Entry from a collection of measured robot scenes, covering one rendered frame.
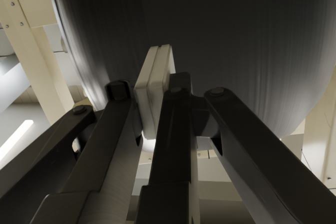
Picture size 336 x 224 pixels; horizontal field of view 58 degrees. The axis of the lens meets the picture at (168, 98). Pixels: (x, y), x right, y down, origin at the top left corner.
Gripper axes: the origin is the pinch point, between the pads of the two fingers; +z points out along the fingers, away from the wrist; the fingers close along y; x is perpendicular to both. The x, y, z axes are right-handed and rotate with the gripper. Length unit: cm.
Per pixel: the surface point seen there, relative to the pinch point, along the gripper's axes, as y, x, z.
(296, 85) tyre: 12.0, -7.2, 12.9
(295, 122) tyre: 13.1, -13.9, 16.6
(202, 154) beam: 0, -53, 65
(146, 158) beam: -19, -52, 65
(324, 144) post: 26, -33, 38
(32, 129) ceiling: -267, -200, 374
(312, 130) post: 26, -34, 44
